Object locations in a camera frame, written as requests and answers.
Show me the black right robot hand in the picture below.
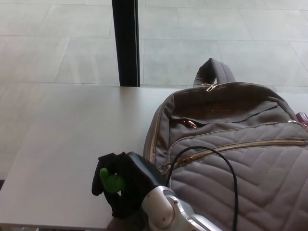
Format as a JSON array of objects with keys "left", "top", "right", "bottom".
[{"left": 91, "top": 151, "right": 169, "bottom": 218}]

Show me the green keychain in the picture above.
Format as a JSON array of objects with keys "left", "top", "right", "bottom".
[{"left": 100, "top": 167, "right": 126, "bottom": 193}]

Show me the grey quilted backpack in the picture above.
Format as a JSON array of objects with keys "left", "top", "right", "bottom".
[{"left": 134, "top": 57, "right": 308, "bottom": 231}]

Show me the purple bottle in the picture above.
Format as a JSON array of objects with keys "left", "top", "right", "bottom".
[{"left": 295, "top": 112, "right": 308, "bottom": 130}]

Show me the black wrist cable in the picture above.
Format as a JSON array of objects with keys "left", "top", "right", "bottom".
[{"left": 166, "top": 146, "right": 240, "bottom": 231}]

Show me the black window frame post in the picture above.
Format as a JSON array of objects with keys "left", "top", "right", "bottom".
[{"left": 112, "top": 0, "right": 141, "bottom": 87}]

